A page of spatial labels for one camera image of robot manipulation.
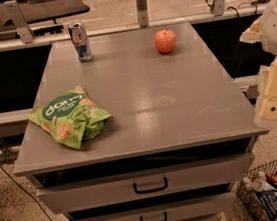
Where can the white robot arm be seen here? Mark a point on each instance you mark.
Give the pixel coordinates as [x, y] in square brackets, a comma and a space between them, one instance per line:
[264, 30]

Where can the middle metal bracket post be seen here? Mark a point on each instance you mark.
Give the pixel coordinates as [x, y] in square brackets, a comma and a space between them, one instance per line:
[142, 13]

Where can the green rice chip bag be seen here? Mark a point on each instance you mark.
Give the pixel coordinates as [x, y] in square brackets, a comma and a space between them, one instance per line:
[71, 118]

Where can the grey drawer cabinet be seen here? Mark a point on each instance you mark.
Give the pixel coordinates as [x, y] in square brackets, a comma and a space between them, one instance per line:
[166, 110]

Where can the middle grey drawer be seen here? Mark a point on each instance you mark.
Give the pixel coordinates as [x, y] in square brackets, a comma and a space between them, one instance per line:
[174, 211]

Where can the dark desk in background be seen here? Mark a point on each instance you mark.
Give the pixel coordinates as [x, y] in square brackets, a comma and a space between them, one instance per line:
[38, 11]

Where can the blue silver drink can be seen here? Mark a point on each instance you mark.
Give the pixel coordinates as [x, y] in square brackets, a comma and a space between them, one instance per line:
[80, 41]

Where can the red apple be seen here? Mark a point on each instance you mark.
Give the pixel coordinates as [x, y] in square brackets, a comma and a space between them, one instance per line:
[165, 41]

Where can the top grey drawer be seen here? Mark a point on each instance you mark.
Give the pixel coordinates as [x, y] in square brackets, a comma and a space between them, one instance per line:
[146, 184]

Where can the left metal bracket post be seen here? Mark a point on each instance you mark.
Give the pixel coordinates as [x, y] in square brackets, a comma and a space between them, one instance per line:
[20, 23]

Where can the clear plastic water bottle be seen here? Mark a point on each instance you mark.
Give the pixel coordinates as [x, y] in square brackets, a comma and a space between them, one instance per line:
[258, 182]

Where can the dark blue snack bag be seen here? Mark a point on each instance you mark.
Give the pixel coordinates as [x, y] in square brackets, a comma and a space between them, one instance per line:
[268, 200]

